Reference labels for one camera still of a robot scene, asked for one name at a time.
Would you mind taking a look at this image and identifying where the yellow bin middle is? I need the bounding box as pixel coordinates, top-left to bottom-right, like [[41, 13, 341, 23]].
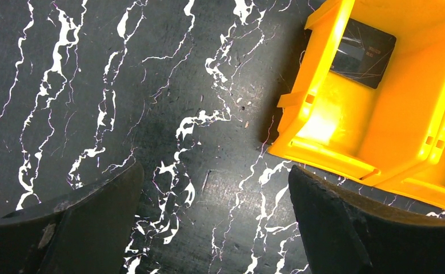
[[375, 111, 445, 210]]

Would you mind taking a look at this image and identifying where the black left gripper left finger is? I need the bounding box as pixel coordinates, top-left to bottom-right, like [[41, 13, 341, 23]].
[[0, 163, 144, 273]]

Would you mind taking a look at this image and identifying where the yellow bin left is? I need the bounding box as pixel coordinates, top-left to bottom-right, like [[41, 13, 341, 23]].
[[268, 1, 445, 186]]

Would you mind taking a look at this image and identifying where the black VIP card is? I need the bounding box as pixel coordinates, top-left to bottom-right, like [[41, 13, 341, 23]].
[[330, 19, 396, 89]]

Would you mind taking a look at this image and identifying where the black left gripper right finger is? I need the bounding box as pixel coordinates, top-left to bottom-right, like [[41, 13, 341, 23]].
[[288, 165, 445, 273]]

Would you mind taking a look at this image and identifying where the yellow bin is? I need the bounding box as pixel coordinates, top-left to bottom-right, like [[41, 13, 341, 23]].
[[268, 1, 445, 186], [375, 111, 445, 210]]

